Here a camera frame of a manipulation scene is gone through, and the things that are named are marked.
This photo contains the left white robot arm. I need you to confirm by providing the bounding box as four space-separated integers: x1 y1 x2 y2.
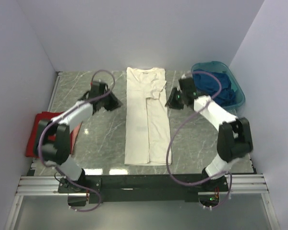
33 81 122 193

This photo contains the blue t shirt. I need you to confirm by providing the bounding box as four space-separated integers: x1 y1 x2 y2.
192 68 238 107

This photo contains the white t shirt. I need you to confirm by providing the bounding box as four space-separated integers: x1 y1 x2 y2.
124 67 171 166

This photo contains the black base beam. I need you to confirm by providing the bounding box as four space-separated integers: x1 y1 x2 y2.
57 173 230 204

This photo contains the aluminium frame rail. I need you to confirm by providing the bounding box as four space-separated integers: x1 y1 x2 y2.
5 71 276 230

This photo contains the red folded t shirt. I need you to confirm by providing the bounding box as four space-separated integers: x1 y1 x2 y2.
25 111 62 158

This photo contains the teal plastic basket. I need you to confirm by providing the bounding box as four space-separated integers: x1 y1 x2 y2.
191 61 245 110

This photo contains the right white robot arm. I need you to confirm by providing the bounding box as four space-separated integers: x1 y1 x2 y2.
166 76 253 191

